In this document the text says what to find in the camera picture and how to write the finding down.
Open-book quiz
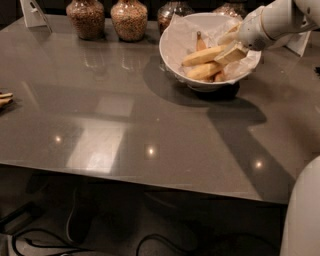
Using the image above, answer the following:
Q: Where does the white stand left back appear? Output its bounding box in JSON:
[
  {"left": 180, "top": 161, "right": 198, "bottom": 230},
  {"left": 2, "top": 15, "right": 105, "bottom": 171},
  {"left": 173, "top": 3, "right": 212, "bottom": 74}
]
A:
[{"left": 20, "top": 0, "right": 52, "bottom": 31}]

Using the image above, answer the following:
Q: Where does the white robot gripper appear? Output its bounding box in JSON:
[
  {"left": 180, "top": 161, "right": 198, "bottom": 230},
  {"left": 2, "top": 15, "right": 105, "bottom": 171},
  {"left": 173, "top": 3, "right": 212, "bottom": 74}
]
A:
[{"left": 214, "top": 6, "right": 274, "bottom": 65}]

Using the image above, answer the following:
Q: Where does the glass grain jar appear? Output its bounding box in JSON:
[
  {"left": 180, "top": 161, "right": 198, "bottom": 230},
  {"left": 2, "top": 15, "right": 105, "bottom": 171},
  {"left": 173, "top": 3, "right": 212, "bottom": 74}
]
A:
[
  {"left": 111, "top": 0, "right": 148, "bottom": 42},
  {"left": 66, "top": 0, "right": 105, "bottom": 40}
]

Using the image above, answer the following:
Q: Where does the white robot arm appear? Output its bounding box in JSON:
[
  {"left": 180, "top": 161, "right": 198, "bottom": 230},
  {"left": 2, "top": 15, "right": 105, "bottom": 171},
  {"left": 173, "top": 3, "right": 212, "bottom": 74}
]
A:
[{"left": 219, "top": 0, "right": 320, "bottom": 256}]

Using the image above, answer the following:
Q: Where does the yellow banana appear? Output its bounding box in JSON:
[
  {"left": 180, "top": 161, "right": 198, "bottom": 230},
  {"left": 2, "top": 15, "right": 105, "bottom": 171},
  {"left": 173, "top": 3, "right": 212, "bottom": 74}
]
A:
[
  {"left": 182, "top": 45, "right": 226, "bottom": 67},
  {"left": 186, "top": 62, "right": 224, "bottom": 80}
]

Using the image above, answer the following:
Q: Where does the white paper bowl liner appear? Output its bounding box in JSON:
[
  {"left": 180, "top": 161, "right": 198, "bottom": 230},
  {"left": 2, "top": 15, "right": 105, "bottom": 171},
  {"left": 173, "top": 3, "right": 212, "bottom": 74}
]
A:
[{"left": 161, "top": 13, "right": 261, "bottom": 85}]

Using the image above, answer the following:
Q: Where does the white stand right back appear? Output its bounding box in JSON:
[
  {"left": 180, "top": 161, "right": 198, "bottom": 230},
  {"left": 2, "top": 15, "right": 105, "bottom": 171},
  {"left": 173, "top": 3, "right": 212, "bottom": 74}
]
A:
[{"left": 285, "top": 31, "right": 311, "bottom": 57}]

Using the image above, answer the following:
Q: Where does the left glass grain jar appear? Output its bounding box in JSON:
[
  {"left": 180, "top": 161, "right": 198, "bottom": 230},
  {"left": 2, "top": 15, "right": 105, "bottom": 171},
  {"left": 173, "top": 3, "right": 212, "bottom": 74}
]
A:
[{"left": 66, "top": 0, "right": 105, "bottom": 40}]

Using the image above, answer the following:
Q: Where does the black table base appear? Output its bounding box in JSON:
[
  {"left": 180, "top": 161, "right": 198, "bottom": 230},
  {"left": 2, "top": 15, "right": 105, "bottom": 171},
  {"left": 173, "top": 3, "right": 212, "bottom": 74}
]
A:
[{"left": 66, "top": 182, "right": 140, "bottom": 244}]

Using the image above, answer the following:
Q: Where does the white stand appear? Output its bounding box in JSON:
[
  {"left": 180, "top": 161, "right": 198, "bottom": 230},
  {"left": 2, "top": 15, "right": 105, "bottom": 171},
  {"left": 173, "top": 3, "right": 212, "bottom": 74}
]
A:
[
  {"left": 285, "top": 31, "right": 311, "bottom": 57},
  {"left": 20, "top": 0, "right": 52, "bottom": 31}
]

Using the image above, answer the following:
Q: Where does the bottom banana under pile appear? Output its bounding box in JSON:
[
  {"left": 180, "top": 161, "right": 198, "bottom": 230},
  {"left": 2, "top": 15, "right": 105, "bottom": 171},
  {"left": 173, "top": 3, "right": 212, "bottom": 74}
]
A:
[{"left": 214, "top": 71, "right": 226, "bottom": 82}]

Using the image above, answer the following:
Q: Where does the white ceramic bowl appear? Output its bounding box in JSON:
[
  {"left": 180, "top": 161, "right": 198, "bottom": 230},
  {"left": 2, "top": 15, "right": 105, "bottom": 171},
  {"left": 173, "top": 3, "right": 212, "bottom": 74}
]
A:
[{"left": 158, "top": 12, "right": 262, "bottom": 93}]

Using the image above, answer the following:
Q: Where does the small upright banana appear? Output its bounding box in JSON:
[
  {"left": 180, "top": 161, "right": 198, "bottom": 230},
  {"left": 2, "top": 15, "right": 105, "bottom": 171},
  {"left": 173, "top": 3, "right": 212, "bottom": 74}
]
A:
[{"left": 196, "top": 31, "right": 207, "bottom": 51}]

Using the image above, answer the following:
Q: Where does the black floor cable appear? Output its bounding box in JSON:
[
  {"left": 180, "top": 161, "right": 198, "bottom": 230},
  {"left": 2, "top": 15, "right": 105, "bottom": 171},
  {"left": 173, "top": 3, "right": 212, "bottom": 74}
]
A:
[{"left": 11, "top": 227, "right": 208, "bottom": 256}]

